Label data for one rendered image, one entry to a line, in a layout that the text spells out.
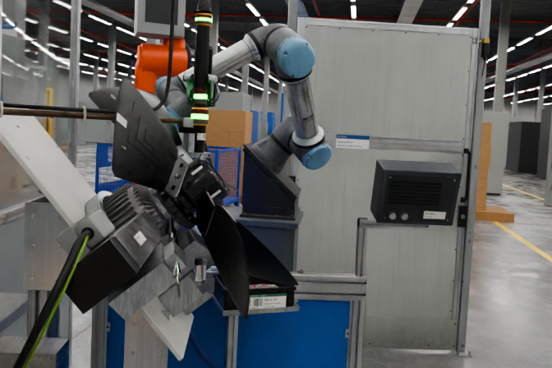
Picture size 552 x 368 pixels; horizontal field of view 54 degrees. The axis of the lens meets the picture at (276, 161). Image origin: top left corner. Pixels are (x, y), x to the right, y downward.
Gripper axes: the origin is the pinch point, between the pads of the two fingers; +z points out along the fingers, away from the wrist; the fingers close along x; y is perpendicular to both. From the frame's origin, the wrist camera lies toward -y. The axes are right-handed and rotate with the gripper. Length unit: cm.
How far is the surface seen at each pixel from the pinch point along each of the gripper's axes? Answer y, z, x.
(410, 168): 22, -34, -67
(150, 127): 13.8, 24.5, 7.5
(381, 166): 22, -35, -58
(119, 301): 47, 36, 10
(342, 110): -2, -182, -70
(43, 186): 27.3, 23.3, 29.2
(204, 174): 24.0, 12.1, -3.2
